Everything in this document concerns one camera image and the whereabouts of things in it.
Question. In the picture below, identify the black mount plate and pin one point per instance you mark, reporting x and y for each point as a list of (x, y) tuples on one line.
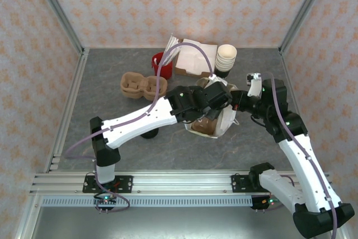
[(123, 184), (240, 184)]

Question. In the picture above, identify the right control board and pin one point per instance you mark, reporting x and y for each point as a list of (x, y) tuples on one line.
[(267, 202)]

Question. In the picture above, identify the red cup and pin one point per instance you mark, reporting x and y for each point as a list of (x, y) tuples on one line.
[(165, 69)]

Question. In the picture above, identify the white paper wrapped straw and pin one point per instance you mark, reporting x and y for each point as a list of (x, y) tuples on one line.
[(174, 53), (171, 51), (167, 47)]

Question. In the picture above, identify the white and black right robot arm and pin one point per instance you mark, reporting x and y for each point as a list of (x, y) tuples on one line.
[(307, 172)]

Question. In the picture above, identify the black printed paper cup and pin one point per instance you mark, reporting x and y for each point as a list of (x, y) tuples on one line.
[(222, 73)]

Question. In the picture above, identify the cream paper cup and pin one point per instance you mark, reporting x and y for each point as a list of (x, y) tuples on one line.
[(225, 64), (224, 68)]

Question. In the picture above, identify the control board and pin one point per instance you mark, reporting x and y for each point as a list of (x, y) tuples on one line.
[(105, 200), (267, 202)]

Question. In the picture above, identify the aluminium frame post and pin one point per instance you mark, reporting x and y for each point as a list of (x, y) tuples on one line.
[(305, 9), (57, 9)]

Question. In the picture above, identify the brown cardboard napkin box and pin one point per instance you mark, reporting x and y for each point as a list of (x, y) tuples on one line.
[(181, 71)]

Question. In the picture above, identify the printed white paper bag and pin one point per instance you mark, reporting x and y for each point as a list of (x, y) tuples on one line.
[(226, 116)]

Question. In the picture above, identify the left control board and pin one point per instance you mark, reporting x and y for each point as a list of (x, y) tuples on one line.
[(105, 200)]

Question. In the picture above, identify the black right mount plate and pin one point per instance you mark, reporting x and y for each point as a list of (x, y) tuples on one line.
[(240, 184)]

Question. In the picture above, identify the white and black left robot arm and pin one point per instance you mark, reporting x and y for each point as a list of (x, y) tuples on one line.
[(140, 121)]

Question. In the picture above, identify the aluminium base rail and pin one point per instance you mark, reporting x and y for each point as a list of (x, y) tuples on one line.
[(181, 181)]

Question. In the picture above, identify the stack of paper cups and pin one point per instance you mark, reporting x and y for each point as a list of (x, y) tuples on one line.
[(227, 51)]

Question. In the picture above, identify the black cup lid stack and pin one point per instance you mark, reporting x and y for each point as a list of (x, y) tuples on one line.
[(149, 135)]

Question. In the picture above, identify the black left mount plate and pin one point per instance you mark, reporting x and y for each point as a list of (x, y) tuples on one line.
[(123, 184)]

